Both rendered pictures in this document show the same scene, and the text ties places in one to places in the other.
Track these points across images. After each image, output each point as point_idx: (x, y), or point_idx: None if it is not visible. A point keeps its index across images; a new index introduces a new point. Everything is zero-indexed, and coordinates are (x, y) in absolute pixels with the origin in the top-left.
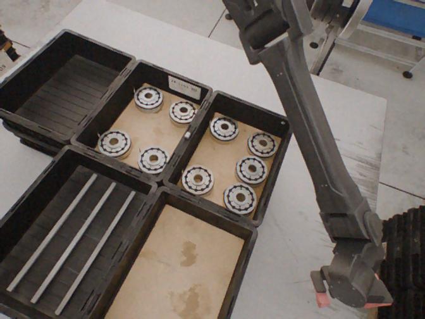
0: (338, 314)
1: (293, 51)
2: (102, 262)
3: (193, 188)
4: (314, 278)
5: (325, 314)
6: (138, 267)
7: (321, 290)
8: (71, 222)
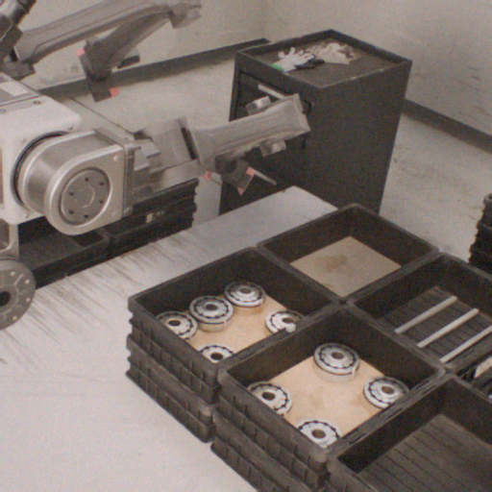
0: (179, 253)
1: None
2: (413, 313)
3: (297, 316)
4: (246, 183)
5: (191, 257)
6: None
7: (248, 174)
8: (445, 351)
